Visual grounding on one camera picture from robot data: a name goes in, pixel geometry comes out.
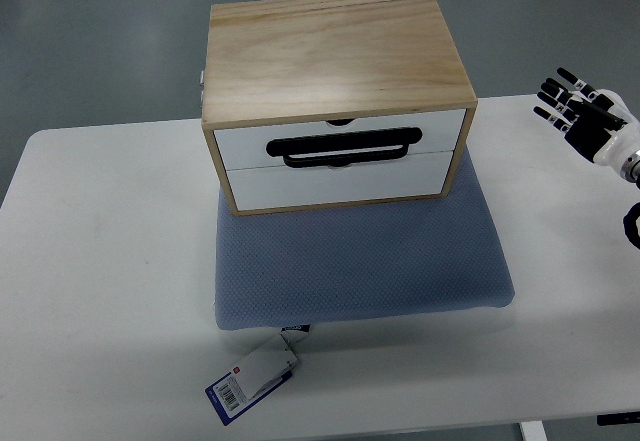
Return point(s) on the white table leg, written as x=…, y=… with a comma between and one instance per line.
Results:
x=533, y=431

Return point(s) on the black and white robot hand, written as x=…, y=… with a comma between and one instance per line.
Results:
x=594, y=122

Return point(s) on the white lower drawer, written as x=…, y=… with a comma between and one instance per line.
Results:
x=282, y=187

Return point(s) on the wooden drawer cabinet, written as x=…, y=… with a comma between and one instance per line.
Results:
x=292, y=61

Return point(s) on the black table control panel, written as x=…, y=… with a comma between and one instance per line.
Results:
x=613, y=419

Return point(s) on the white drawer black handle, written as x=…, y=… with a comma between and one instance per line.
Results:
x=267, y=146

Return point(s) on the white and blue product tag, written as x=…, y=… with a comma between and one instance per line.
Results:
x=256, y=375

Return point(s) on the blue-grey cushion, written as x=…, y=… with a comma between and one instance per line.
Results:
x=360, y=262

